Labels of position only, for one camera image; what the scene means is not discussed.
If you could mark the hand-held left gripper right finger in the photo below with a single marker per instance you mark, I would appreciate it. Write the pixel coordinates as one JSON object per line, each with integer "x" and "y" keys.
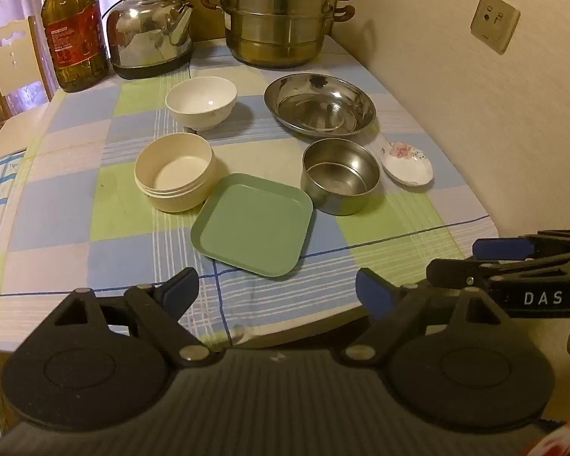
{"x": 369, "y": 290}

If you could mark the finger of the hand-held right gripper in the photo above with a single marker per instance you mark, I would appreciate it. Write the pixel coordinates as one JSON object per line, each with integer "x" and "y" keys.
{"x": 498, "y": 248}
{"x": 456, "y": 273}

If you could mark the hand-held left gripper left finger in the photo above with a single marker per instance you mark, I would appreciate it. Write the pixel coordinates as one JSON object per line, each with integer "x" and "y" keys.
{"x": 181, "y": 286}

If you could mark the green square plate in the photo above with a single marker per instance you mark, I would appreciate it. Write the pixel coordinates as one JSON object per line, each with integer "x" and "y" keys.
{"x": 251, "y": 225}

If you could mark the cream plastic bowl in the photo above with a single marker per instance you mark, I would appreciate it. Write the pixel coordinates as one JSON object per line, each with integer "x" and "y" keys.
{"x": 173, "y": 173}

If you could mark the small steel bowl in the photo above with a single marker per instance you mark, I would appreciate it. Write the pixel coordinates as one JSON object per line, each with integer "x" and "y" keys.
{"x": 339, "y": 175}

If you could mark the small floral dish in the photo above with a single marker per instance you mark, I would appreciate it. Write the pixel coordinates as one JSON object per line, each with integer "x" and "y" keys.
{"x": 406, "y": 164}

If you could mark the white ceramic bowl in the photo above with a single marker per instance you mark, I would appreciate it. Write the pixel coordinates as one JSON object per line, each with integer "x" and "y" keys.
{"x": 200, "y": 102}

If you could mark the large shallow steel plate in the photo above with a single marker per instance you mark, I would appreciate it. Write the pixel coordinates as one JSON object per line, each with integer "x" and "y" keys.
{"x": 320, "y": 104}

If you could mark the checkered tablecloth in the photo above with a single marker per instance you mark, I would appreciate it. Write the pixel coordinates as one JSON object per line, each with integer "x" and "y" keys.
{"x": 99, "y": 190}

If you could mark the red and white cloth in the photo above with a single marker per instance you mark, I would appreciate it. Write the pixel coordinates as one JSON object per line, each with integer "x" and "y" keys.
{"x": 563, "y": 439}

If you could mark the steel kettle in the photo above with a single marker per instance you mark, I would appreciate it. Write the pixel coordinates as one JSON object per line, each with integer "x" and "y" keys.
{"x": 147, "y": 38}

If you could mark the cooking oil bottle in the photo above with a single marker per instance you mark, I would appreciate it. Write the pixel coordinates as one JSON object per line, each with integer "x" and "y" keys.
{"x": 73, "y": 33}

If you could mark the white chair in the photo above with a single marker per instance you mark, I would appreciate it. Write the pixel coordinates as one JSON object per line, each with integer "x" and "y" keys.
{"x": 14, "y": 64}

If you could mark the steel steamer pot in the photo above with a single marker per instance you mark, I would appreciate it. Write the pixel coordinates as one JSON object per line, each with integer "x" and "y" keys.
{"x": 278, "y": 19}

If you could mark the wall socket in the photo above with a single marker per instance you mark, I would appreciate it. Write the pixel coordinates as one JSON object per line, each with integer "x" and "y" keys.
{"x": 495, "y": 21}

